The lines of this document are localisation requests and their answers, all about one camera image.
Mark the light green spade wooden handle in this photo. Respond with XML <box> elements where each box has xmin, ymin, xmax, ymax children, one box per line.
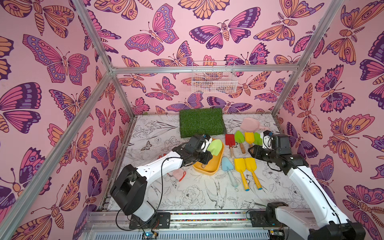
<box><xmin>207</xmin><ymin>139</ymin><xmax>223</xmax><ymax>156</ymax></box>

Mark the yellow plastic storage box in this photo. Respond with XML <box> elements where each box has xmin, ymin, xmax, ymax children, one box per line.
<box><xmin>193</xmin><ymin>140</ymin><xmax>225</xmax><ymax>176</ymax></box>

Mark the green trowel yellow handle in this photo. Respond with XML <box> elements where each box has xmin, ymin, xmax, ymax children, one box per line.
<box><xmin>254</xmin><ymin>132</ymin><xmax>263</xmax><ymax>146</ymax></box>

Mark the blue trowel white handle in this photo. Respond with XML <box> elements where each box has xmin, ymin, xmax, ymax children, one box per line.
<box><xmin>222</xmin><ymin>157</ymin><xmax>239</xmax><ymax>188</ymax></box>

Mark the red shovel wooden handle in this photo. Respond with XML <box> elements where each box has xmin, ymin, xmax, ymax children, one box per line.
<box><xmin>225</xmin><ymin>134</ymin><xmax>236</xmax><ymax>159</ymax></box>

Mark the green trowel wooden handle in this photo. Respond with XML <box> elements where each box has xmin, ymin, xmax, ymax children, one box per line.
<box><xmin>235</xmin><ymin>131</ymin><xmax>246</xmax><ymax>154</ymax></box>

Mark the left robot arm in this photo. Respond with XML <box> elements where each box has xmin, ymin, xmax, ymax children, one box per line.
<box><xmin>110</xmin><ymin>135</ymin><xmax>217</xmax><ymax>222</ymax></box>

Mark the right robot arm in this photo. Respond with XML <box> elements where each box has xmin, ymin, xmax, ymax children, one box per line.
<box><xmin>248</xmin><ymin>135</ymin><xmax>366</xmax><ymax>240</ymax></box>

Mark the red white garden glove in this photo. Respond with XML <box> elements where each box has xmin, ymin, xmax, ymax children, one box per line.
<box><xmin>158</xmin><ymin>154</ymin><xmax>186</xmax><ymax>182</ymax></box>

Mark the artificial grass mat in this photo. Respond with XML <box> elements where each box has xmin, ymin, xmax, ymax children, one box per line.
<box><xmin>179</xmin><ymin>108</ymin><xmax>227</xmax><ymax>138</ymax></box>

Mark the pink plastic dustpan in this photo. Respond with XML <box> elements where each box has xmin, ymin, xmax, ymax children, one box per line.
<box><xmin>240</xmin><ymin>117</ymin><xmax>270</xmax><ymax>133</ymax></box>

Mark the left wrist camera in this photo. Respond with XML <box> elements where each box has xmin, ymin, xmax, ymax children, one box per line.
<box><xmin>201</xmin><ymin>134</ymin><xmax>213</xmax><ymax>152</ymax></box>

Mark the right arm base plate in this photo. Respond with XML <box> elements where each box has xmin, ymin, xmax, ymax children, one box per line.
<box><xmin>246</xmin><ymin>202</ymin><xmax>289</xmax><ymax>227</ymax></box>

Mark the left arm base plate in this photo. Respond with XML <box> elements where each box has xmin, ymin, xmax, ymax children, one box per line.
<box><xmin>129</xmin><ymin>212</ymin><xmax>171</xmax><ymax>230</ymax></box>

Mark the white wire basket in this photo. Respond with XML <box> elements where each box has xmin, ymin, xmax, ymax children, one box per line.
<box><xmin>191</xmin><ymin>65</ymin><xmax>238</xmax><ymax>94</ymax></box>

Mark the aluminium frame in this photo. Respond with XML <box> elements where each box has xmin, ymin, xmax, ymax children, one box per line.
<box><xmin>1</xmin><ymin>1</ymin><xmax>343</xmax><ymax>240</ymax></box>

